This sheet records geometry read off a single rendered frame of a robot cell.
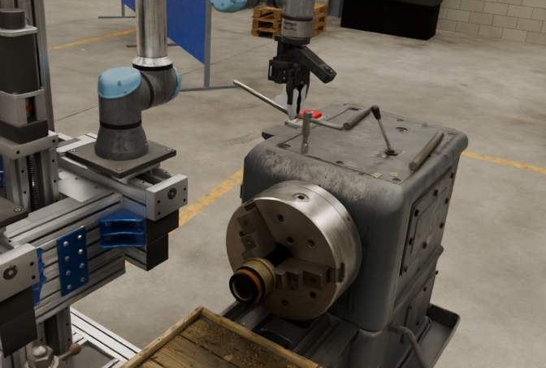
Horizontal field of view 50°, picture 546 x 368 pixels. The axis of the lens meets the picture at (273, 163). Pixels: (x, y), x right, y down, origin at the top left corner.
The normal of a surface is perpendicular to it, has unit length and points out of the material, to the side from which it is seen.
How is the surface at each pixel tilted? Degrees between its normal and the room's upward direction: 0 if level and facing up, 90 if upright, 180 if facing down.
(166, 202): 90
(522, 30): 90
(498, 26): 90
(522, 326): 0
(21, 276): 90
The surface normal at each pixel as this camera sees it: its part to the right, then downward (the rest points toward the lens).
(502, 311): 0.07, -0.91
